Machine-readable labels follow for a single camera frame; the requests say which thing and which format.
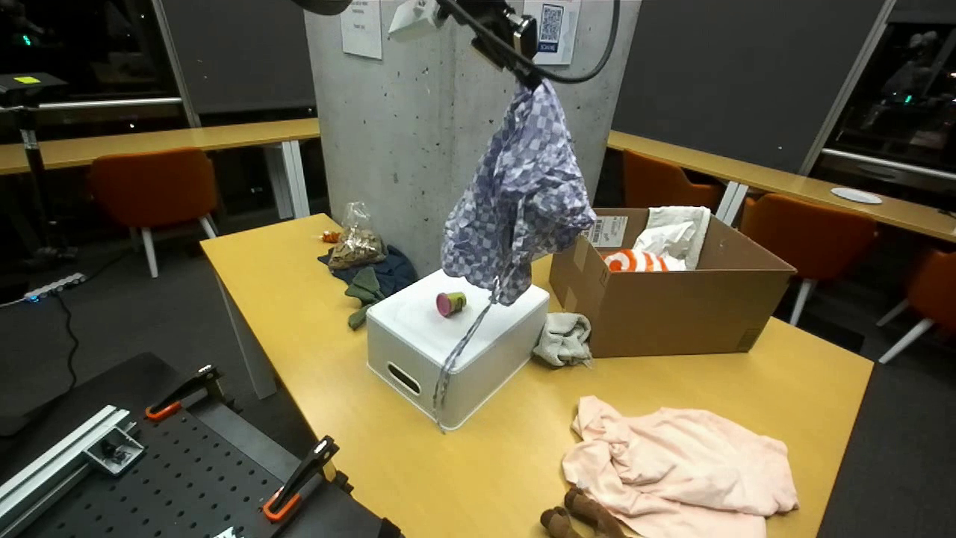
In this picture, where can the pink cloth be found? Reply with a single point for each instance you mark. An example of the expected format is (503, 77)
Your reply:
(678, 473)

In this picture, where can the orange chair left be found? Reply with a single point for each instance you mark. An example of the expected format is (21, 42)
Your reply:
(157, 189)

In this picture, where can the white upturned basket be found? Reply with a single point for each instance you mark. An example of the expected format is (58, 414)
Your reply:
(448, 346)

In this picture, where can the black perforated breadboard plate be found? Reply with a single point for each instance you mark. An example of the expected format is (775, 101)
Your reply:
(201, 477)

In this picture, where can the purple checked shirt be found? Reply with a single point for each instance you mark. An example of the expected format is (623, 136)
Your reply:
(524, 201)

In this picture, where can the small orange object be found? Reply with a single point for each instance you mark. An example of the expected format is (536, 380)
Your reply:
(328, 238)

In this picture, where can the dark green blue clothes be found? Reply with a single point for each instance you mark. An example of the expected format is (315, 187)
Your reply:
(373, 283)

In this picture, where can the clear plastic snack bag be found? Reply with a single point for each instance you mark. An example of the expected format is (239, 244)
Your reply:
(358, 241)

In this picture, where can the black tripod with device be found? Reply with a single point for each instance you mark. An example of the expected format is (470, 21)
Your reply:
(18, 98)

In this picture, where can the orange white striped cloth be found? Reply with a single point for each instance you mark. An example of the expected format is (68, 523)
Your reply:
(639, 262)

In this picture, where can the brown cardboard box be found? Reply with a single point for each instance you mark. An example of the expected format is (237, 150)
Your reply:
(721, 307)

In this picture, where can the white power strip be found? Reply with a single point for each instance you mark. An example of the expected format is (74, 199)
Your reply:
(36, 295)

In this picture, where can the orange black clamp near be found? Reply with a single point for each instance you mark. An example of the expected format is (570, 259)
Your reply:
(312, 468)

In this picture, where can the orange black clamp far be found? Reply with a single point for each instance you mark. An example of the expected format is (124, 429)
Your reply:
(201, 380)

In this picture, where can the long wooden wall desk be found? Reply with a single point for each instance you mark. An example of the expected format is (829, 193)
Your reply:
(741, 174)
(281, 142)

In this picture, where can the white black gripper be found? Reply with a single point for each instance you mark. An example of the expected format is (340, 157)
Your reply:
(412, 14)

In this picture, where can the orange black clamp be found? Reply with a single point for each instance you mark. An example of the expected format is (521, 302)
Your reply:
(201, 380)
(312, 468)

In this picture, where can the orange chair far right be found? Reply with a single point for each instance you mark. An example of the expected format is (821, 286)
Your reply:
(929, 295)

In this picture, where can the small pink green toy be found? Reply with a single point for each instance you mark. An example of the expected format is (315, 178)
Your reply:
(448, 302)

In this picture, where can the white cloth in box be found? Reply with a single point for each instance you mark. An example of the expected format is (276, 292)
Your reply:
(675, 234)

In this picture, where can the long wooden wall desk right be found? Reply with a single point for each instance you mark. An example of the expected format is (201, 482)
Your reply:
(741, 174)

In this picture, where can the silver aluminium extrusion rail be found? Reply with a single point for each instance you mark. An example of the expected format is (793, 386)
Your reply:
(103, 441)

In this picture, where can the white paper poster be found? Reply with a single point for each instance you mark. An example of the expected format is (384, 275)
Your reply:
(361, 29)

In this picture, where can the orange chair behind box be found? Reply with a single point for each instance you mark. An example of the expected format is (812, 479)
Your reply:
(658, 184)

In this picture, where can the white plate on desk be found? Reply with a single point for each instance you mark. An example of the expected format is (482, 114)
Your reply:
(854, 196)

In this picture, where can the white QR poster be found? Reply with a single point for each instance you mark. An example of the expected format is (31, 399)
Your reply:
(557, 30)

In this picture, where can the long wooden wall desk left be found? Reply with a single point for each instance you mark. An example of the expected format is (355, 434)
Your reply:
(281, 142)

